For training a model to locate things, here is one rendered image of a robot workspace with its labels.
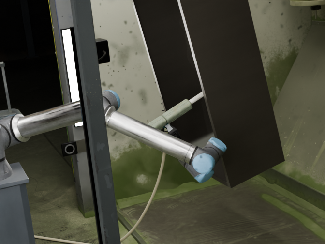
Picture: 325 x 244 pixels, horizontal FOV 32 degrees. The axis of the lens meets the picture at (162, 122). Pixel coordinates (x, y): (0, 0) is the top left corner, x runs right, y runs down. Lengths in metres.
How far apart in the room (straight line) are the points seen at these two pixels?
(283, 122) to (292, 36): 0.65
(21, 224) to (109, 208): 1.25
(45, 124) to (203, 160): 0.87
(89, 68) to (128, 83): 2.12
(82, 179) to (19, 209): 0.96
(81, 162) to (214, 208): 0.92
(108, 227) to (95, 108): 0.38
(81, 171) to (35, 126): 0.95
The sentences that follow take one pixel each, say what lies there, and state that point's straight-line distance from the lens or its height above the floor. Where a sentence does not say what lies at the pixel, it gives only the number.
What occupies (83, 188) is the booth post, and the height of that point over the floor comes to 0.22.
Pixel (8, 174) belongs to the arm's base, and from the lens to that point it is 2.98.
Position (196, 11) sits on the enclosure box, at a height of 1.37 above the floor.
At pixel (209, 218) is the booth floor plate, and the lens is 3.64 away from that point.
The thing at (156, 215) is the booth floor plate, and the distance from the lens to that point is 3.74.
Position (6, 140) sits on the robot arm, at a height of 0.82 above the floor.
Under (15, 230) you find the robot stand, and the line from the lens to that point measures 3.00.
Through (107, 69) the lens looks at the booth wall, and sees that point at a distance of 3.73.
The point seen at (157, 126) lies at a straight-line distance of 2.77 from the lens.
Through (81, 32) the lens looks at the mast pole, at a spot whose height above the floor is 1.42.
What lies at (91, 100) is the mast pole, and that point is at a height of 1.22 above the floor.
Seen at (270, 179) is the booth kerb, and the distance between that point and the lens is 4.11.
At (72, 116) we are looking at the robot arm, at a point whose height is 0.92.
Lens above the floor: 1.57
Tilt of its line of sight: 15 degrees down
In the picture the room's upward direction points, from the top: 6 degrees counter-clockwise
